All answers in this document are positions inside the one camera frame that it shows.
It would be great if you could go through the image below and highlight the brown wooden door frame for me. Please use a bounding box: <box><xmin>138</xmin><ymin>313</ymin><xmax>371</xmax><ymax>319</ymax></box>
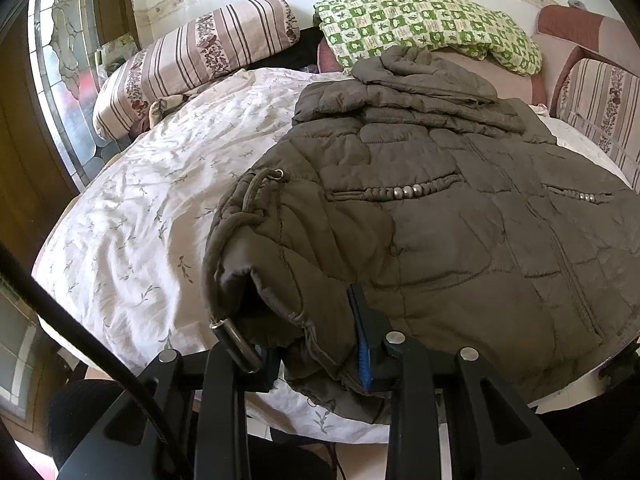
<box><xmin>0</xmin><ymin>0</ymin><xmax>143</xmax><ymax>261</ymax></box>

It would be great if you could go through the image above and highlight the striped floral pillow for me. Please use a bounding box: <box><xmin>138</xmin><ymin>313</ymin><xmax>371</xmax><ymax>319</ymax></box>
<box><xmin>557</xmin><ymin>57</ymin><xmax>640</xmax><ymax>193</ymax></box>
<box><xmin>92</xmin><ymin>0</ymin><xmax>301</xmax><ymax>141</ymax></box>

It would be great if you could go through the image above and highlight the olive padded hooded jacket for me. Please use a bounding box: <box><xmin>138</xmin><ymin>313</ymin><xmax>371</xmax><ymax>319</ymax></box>
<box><xmin>201</xmin><ymin>46</ymin><xmax>640</xmax><ymax>423</ymax></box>

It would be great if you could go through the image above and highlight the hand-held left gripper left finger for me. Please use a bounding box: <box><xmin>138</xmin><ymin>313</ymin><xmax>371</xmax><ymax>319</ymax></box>
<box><xmin>57</xmin><ymin>342</ymin><xmax>278</xmax><ymax>480</ymax></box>

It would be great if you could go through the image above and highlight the white floral bedsheet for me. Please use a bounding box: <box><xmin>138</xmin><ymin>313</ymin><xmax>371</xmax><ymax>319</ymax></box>
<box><xmin>32</xmin><ymin>67</ymin><xmax>640</xmax><ymax>443</ymax></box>

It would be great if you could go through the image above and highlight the stained glass window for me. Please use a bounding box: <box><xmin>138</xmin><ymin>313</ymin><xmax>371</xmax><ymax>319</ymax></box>
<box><xmin>27</xmin><ymin>0</ymin><xmax>133</xmax><ymax>196</ymax></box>

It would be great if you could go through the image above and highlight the black cloth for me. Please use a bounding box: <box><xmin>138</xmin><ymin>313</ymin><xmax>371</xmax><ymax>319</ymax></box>
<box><xmin>250</xmin><ymin>25</ymin><xmax>326</xmax><ymax>73</ymax></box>

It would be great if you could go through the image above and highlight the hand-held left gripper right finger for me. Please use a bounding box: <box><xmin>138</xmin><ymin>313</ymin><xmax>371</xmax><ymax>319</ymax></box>
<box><xmin>347</xmin><ymin>283</ymin><xmax>582</xmax><ymax>480</ymax></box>

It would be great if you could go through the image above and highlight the pink padded headboard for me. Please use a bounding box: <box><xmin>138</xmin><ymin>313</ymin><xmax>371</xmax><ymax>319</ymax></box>
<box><xmin>317</xmin><ymin>4</ymin><xmax>640</xmax><ymax>116</ymax></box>

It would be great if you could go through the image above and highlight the green white checked pillow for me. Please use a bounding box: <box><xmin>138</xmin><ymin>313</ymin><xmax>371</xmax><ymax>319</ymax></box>
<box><xmin>313</xmin><ymin>0</ymin><xmax>543</xmax><ymax>77</ymax></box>

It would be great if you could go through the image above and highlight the black cable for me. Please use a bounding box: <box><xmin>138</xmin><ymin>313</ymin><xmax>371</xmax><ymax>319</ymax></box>
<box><xmin>0</xmin><ymin>242</ymin><xmax>193</xmax><ymax>480</ymax></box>

